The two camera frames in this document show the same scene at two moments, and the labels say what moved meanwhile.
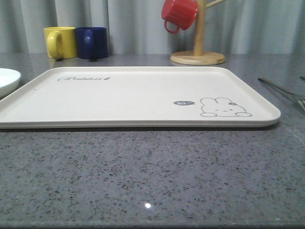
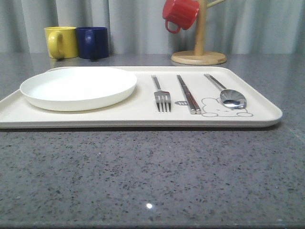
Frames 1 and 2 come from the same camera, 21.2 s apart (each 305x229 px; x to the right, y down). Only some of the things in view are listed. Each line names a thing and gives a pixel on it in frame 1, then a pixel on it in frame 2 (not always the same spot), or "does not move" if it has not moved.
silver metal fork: (300, 100) -> (162, 98)
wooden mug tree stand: (198, 57) does not move
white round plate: (9, 81) -> (78, 88)
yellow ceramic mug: (61, 42) does not move
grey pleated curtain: (137, 27) does not move
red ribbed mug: (183, 12) does not move
